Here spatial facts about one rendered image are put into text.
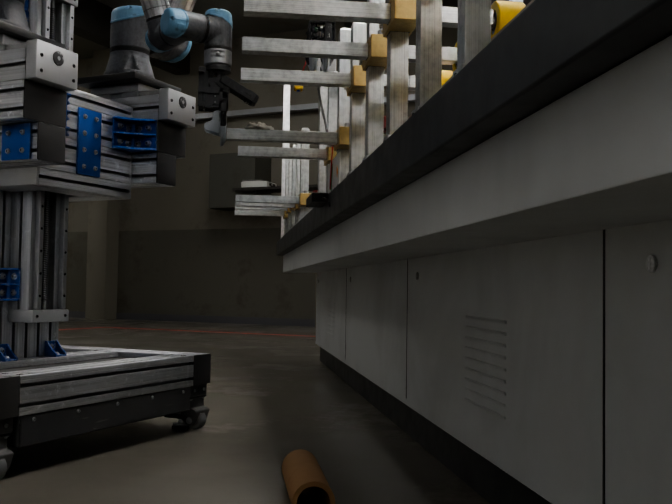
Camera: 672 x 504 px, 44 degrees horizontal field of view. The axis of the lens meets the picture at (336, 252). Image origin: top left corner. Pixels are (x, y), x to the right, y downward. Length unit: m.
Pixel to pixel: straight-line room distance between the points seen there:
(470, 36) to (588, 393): 0.53
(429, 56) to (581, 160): 0.62
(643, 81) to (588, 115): 0.10
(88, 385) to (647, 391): 1.43
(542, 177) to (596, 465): 0.51
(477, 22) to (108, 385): 1.44
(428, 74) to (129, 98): 1.33
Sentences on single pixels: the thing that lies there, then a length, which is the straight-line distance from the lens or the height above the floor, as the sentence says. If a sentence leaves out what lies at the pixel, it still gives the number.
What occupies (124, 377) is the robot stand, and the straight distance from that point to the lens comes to 2.25.
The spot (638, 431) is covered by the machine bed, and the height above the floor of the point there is 0.26.
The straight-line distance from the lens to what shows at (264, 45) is 1.80.
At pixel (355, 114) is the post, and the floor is 0.87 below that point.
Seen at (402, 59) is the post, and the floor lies 0.87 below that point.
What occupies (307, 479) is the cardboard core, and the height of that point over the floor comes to 0.08.
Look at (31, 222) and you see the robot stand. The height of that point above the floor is 0.60.
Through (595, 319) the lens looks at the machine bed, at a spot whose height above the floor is 0.40.
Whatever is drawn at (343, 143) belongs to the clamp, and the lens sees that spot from 2.24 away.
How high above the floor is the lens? 0.44
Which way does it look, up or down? 2 degrees up
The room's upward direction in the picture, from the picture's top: 1 degrees clockwise
